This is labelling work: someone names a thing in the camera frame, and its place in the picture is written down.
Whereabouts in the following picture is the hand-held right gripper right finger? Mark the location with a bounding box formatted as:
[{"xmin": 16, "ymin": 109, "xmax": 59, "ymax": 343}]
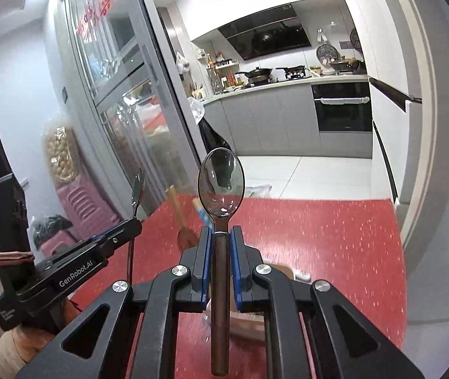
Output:
[{"xmin": 230, "ymin": 226, "xmax": 426, "ymax": 379}]

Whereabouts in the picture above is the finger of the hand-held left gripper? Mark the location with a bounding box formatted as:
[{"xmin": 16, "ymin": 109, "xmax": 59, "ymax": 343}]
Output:
[
  {"xmin": 97, "ymin": 221, "xmax": 143, "ymax": 259},
  {"xmin": 90, "ymin": 218, "xmax": 137, "ymax": 243}
]

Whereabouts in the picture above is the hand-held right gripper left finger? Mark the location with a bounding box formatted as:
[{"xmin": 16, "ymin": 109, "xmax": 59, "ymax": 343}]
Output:
[{"xmin": 13, "ymin": 227, "xmax": 214, "ymax": 379}]

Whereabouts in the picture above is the small thin-handled metal spoon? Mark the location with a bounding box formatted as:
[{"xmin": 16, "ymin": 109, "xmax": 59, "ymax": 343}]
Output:
[{"xmin": 127, "ymin": 168, "xmax": 146, "ymax": 285}]

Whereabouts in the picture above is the blue patterned chopstick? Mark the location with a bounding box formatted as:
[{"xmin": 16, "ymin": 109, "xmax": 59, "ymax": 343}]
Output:
[{"xmin": 193, "ymin": 197, "xmax": 214, "ymax": 230}]

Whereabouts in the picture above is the beige utensil holder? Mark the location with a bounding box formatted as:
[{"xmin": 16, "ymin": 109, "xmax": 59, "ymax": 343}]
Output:
[{"xmin": 204, "ymin": 262, "xmax": 312, "ymax": 344}]

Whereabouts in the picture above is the dark-handled metal spoon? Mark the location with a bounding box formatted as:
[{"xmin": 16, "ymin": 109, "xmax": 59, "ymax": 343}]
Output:
[{"xmin": 198, "ymin": 148, "xmax": 245, "ymax": 376}]

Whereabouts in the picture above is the person's left hand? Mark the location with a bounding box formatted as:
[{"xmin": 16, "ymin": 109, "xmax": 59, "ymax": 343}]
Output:
[{"xmin": 0, "ymin": 322, "xmax": 57, "ymax": 370}]

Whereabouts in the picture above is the stack of pink stools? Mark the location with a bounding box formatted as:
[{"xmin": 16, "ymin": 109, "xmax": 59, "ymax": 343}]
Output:
[{"xmin": 56, "ymin": 176, "xmax": 124, "ymax": 241}]

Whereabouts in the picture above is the black plastic bag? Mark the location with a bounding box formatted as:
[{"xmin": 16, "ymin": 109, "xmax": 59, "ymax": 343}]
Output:
[{"xmin": 31, "ymin": 215, "xmax": 73, "ymax": 241}]

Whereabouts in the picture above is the single pink stool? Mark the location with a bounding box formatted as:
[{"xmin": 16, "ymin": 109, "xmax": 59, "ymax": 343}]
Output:
[{"xmin": 39, "ymin": 231, "xmax": 81, "ymax": 259}]

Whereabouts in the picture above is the wooden spoon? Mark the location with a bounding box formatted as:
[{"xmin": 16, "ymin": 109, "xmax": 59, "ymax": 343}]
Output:
[{"xmin": 166, "ymin": 187, "xmax": 199, "ymax": 253}]

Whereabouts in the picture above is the white cloth on floor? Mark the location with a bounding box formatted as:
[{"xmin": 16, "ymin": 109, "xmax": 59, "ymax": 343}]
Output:
[{"xmin": 244, "ymin": 183, "xmax": 274, "ymax": 199}]

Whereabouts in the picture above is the clear bag of nuts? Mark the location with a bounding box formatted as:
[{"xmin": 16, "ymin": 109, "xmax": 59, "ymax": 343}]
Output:
[{"xmin": 42, "ymin": 114, "xmax": 79, "ymax": 186}]

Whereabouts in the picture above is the black trash bag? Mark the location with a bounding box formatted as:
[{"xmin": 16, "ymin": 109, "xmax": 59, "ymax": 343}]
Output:
[{"xmin": 198, "ymin": 117, "xmax": 233, "ymax": 159}]

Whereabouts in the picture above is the glass sliding door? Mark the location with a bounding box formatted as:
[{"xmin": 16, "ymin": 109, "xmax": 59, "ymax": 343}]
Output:
[{"xmin": 53, "ymin": 0, "xmax": 205, "ymax": 222}]

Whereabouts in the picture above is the grey kitchen counter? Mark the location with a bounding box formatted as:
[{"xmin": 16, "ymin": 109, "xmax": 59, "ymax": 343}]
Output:
[{"xmin": 203, "ymin": 74, "xmax": 373, "ymax": 159}]

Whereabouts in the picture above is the white bag on counter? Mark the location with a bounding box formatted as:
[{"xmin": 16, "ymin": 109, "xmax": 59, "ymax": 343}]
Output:
[{"xmin": 187, "ymin": 97, "xmax": 206, "ymax": 124}]

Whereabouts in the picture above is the built-in black oven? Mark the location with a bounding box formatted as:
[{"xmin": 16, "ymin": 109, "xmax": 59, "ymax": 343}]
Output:
[{"xmin": 311, "ymin": 83, "xmax": 374, "ymax": 133}]

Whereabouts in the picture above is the hanging white plastic bag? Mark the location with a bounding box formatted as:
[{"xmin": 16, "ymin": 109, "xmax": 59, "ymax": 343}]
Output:
[{"xmin": 175, "ymin": 52, "xmax": 190, "ymax": 75}]

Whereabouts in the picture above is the shelf of condiment bottles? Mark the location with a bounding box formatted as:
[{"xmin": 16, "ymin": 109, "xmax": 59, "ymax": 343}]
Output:
[{"xmin": 206, "ymin": 52, "xmax": 241, "ymax": 91}]

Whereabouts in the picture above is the black wok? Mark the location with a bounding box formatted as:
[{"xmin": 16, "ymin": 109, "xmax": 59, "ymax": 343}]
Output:
[{"xmin": 235, "ymin": 67, "xmax": 274, "ymax": 84}]

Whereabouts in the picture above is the red paper door decoration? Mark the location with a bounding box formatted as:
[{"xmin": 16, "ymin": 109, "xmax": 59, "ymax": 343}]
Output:
[{"xmin": 75, "ymin": 0, "xmax": 115, "ymax": 40}]

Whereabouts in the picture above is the dark pan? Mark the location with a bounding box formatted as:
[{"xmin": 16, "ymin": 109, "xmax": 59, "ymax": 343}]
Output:
[{"xmin": 329, "ymin": 58, "xmax": 366, "ymax": 75}]

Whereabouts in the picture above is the round metal strainer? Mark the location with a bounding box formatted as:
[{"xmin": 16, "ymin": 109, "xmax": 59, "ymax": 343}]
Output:
[{"xmin": 316, "ymin": 43, "xmax": 339, "ymax": 64}]

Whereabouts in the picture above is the black range hood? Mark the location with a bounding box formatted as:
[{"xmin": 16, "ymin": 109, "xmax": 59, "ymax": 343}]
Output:
[{"xmin": 217, "ymin": 3, "xmax": 312, "ymax": 62}]

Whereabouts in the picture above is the hanging wire strainer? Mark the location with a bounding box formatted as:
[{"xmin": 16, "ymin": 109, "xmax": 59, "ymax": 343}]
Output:
[{"xmin": 349, "ymin": 27, "xmax": 365, "ymax": 54}]

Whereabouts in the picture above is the white cabinet black handle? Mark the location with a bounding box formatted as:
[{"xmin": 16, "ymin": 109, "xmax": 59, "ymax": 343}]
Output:
[{"xmin": 351, "ymin": 0, "xmax": 424, "ymax": 208}]

